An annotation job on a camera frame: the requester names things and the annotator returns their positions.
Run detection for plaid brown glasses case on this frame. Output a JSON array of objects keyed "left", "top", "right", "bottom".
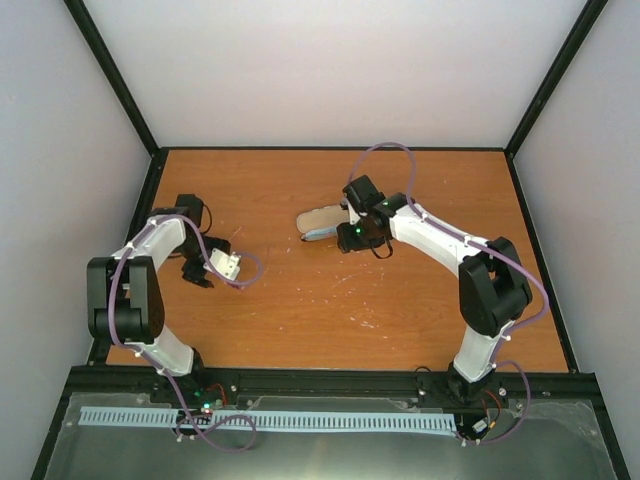
[{"left": 296, "top": 204, "right": 348, "bottom": 239}]

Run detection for light blue cleaning cloth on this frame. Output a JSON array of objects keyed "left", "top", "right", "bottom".
[{"left": 301, "top": 226, "right": 337, "bottom": 242}]

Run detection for pink transparent sunglasses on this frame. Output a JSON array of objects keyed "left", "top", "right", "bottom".
[{"left": 225, "top": 226, "right": 270, "bottom": 289}]

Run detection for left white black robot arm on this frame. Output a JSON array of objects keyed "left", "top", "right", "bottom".
[{"left": 87, "top": 194, "right": 240, "bottom": 403}]

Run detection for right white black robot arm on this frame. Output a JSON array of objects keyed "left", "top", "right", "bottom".
[{"left": 337, "top": 175, "right": 533, "bottom": 403}]

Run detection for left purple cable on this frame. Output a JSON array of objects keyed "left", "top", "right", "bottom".
[{"left": 107, "top": 213, "right": 265, "bottom": 454}]

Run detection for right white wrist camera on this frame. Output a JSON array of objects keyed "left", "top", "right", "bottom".
[{"left": 340, "top": 197, "right": 360, "bottom": 225}]

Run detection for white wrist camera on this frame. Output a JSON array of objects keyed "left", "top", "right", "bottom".
[
  {"left": 340, "top": 197, "right": 360, "bottom": 225},
  {"left": 204, "top": 248, "right": 241, "bottom": 281}
]

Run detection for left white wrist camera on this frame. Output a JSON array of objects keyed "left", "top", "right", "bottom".
[{"left": 204, "top": 248, "right": 241, "bottom": 281}]

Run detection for black aluminium mounting rail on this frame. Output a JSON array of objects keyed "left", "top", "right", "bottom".
[{"left": 63, "top": 365, "right": 601, "bottom": 408}]

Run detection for black enclosure frame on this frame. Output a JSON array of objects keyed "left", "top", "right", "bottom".
[{"left": 29, "top": 0, "right": 632, "bottom": 480}]

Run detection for light blue slotted cable duct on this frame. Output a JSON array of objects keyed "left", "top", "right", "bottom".
[{"left": 77, "top": 406, "right": 456, "bottom": 436}]

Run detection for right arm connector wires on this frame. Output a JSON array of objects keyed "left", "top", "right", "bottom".
[{"left": 469, "top": 389, "right": 503, "bottom": 436}]

